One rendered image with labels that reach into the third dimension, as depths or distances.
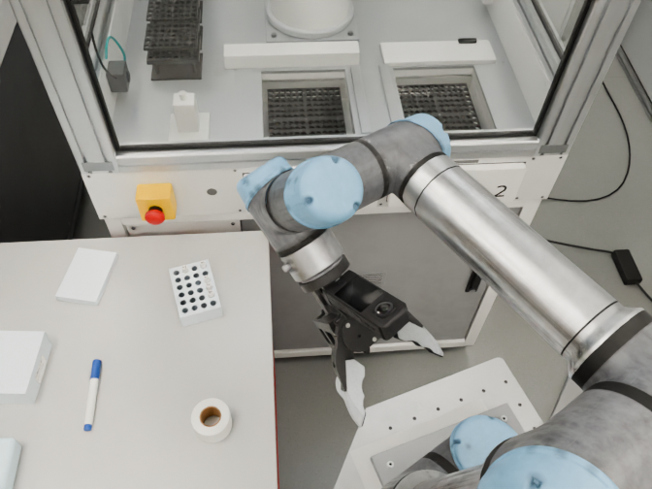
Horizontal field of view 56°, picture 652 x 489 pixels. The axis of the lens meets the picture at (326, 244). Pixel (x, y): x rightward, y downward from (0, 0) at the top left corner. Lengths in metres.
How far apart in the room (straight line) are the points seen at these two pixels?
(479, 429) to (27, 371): 0.81
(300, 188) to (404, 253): 0.98
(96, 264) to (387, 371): 1.07
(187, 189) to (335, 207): 0.73
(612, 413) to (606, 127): 2.60
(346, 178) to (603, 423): 0.33
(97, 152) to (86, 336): 0.37
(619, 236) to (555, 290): 2.04
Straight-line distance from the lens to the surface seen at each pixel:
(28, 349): 1.30
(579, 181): 2.80
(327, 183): 0.65
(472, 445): 0.95
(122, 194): 1.38
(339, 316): 0.80
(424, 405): 1.22
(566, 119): 1.35
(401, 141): 0.72
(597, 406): 0.57
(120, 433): 1.23
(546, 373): 2.21
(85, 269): 1.41
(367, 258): 1.60
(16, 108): 2.07
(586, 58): 1.26
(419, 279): 1.72
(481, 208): 0.67
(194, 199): 1.37
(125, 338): 1.31
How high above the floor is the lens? 1.87
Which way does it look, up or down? 53 degrees down
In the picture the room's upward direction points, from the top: 3 degrees clockwise
